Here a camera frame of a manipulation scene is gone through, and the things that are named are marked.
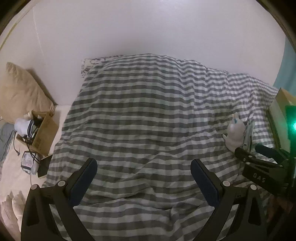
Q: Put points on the beige pillow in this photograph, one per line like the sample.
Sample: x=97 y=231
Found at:
x=21 y=94

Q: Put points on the teal curtain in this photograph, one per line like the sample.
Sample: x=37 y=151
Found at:
x=286 y=77

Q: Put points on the white plush rabbit toy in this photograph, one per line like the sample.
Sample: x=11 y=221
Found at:
x=235 y=133

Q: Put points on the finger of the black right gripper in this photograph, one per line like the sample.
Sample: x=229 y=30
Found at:
x=245 y=156
x=278 y=155

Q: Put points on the small brown cardboard box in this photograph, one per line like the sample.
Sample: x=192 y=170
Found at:
x=43 y=134

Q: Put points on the grey white checked duvet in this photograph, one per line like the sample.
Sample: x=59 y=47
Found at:
x=144 y=118

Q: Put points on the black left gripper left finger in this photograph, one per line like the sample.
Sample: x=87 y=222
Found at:
x=38 y=222

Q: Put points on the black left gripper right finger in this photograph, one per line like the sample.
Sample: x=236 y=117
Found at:
x=249 y=221

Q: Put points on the white sock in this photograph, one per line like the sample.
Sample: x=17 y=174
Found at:
x=24 y=127

